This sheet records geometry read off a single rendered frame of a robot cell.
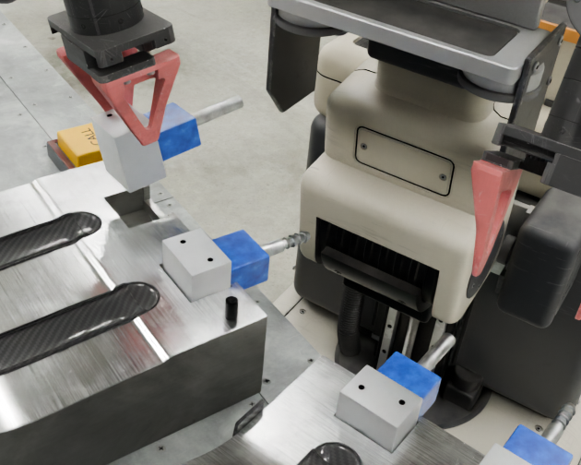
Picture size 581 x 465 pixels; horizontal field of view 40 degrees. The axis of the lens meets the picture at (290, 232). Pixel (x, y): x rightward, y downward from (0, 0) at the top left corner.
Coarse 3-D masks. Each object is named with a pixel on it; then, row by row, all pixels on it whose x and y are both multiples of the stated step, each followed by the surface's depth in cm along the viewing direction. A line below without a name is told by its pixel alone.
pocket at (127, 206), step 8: (128, 192) 75; (136, 192) 76; (144, 192) 76; (112, 200) 74; (120, 200) 75; (128, 200) 75; (136, 200) 76; (144, 200) 76; (112, 208) 75; (120, 208) 75; (128, 208) 76; (136, 208) 77; (144, 208) 77; (152, 208) 75; (120, 216) 76; (128, 216) 76; (136, 216) 76; (144, 216) 76; (152, 216) 76; (160, 216) 74; (128, 224) 75; (136, 224) 75
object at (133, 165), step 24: (240, 96) 73; (96, 120) 68; (120, 120) 67; (144, 120) 67; (168, 120) 69; (192, 120) 69; (120, 144) 66; (168, 144) 69; (192, 144) 70; (120, 168) 67; (144, 168) 68
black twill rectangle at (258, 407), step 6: (258, 402) 59; (264, 402) 60; (252, 408) 59; (258, 408) 59; (246, 414) 58; (252, 414) 59; (240, 420) 58; (246, 420) 59; (234, 426) 58; (240, 426) 58; (234, 432) 58
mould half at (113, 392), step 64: (0, 192) 74; (64, 192) 74; (64, 256) 67; (128, 256) 67; (0, 320) 61; (192, 320) 62; (256, 320) 63; (0, 384) 57; (64, 384) 57; (128, 384) 58; (192, 384) 62; (256, 384) 68; (0, 448) 54; (64, 448) 58; (128, 448) 62
